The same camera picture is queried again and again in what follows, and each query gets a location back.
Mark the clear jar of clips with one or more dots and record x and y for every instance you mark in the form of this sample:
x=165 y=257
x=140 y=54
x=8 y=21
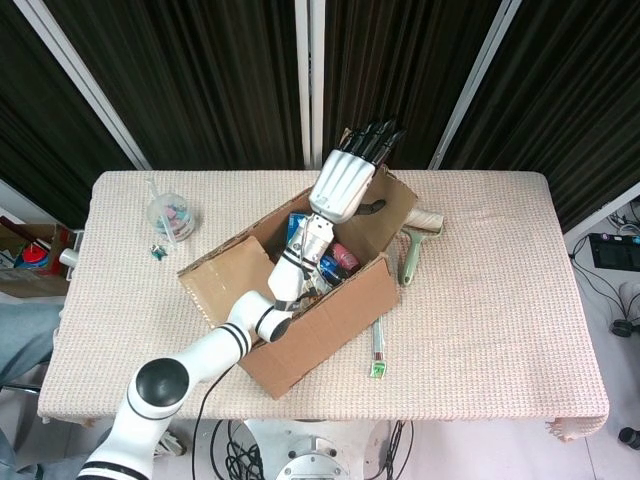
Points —
x=175 y=220

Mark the dark fabric divider panel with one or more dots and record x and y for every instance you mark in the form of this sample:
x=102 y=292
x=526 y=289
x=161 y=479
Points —
x=200 y=85
x=565 y=110
x=395 y=60
x=45 y=125

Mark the blue Oreo cookie package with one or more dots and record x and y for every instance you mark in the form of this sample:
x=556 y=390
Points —
x=296 y=225

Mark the green toothbrush pack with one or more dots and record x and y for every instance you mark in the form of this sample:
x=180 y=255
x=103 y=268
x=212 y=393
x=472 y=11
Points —
x=378 y=345

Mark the beige waffle tablecloth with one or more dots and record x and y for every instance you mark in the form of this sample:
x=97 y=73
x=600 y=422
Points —
x=475 y=340

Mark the brown cardboard shipping box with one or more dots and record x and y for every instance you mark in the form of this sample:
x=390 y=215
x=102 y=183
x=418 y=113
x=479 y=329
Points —
x=320 y=340

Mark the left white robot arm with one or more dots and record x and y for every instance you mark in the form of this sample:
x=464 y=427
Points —
x=210 y=350

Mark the pink round snack pack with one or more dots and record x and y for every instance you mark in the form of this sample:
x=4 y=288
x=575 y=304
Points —
x=346 y=256

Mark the dark snack packet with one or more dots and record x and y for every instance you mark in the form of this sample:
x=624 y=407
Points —
x=332 y=270

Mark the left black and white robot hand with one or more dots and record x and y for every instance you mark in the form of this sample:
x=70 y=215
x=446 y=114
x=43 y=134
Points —
x=340 y=185

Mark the small green binder clip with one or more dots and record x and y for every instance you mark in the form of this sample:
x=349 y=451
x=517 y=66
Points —
x=159 y=252

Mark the blue jeans leg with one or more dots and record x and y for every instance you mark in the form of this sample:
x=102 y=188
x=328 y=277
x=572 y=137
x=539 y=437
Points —
x=25 y=335

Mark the clear plastic pipette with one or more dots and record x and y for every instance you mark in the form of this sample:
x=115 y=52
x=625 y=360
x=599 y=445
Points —
x=159 y=205

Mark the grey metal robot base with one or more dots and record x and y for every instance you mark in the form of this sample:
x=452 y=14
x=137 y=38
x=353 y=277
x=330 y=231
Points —
x=312 y=450

